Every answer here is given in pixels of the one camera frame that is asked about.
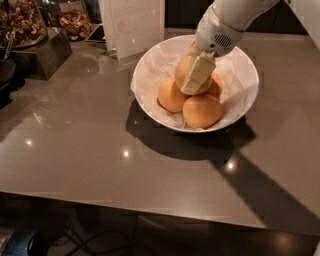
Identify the metal scoop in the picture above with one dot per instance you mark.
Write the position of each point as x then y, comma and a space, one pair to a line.
10, 37

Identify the orange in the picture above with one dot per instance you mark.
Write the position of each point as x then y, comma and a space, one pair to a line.
216, 87
202, 111
170, 97
181, 72

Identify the glass jar of nuts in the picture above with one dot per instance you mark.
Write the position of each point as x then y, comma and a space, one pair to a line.
24, 18

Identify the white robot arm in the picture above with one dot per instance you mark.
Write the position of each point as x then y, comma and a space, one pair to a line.
241, 13

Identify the jar of dried fruit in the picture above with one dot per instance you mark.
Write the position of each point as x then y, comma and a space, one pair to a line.
71, 15

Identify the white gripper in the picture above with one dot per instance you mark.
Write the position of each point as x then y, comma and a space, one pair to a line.
214, 36

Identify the dark square pedestal block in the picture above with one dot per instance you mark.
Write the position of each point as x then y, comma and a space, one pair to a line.
44, 59

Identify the blue object on floor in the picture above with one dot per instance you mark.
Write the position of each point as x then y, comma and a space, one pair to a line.
18, 244

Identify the white paper liner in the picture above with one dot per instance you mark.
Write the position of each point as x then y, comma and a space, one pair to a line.
156, 70

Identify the white bowl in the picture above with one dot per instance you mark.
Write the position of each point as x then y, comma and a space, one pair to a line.
241, 96

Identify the clear acrylic sign holder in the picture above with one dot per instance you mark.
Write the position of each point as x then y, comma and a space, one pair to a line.
132, 27

